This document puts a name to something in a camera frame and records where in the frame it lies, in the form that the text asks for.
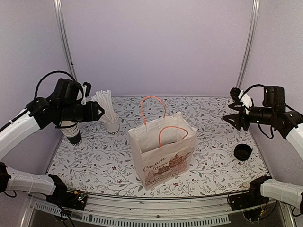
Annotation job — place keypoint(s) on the floral table mat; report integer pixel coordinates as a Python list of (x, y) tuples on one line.
[(103, 164)]

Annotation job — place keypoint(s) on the bundle of wrapped straws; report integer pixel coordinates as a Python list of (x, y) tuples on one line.
[(104, 99)]

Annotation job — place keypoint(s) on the front aluminium rail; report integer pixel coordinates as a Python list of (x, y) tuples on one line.
[(119, 211)]

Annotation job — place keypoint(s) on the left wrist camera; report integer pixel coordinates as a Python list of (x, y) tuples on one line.
[(84, 92)]

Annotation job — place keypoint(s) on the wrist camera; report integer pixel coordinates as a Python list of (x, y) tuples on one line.
[(84, 92), (238, 95)]

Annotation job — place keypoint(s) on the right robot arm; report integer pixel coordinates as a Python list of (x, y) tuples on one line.
[(288, 122)]

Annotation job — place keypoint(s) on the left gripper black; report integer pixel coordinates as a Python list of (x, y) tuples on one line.
[(92, 114)]

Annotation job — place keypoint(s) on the white cup holding straws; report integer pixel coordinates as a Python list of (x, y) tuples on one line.
[(112, 127)]

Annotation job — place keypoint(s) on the right aluminium frame post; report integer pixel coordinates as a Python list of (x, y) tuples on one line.
[(249, 42)]

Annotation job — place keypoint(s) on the left aluminium frame post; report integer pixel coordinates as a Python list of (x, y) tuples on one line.
[(63, 34)]

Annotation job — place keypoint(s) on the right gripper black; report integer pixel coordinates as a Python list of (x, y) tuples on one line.
[(239, 117)]

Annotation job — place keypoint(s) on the stack of black lids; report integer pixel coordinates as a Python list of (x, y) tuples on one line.
[(242, 152)]

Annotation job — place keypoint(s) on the paper takeout bag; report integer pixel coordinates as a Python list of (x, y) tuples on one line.
[(162, 148)]

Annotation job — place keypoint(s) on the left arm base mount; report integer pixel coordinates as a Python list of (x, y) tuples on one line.
[(64, 199)]

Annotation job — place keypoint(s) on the aluminium frame post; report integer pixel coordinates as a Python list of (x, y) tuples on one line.
[(63, 34), (249, 42)]

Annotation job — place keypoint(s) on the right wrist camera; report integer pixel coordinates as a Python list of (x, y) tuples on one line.
[(238, 95)]

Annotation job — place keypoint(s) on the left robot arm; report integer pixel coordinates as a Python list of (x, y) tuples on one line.
[(65, 108)]

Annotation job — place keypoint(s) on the stack of paper cups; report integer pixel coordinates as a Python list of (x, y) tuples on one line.
[(71, 132)]

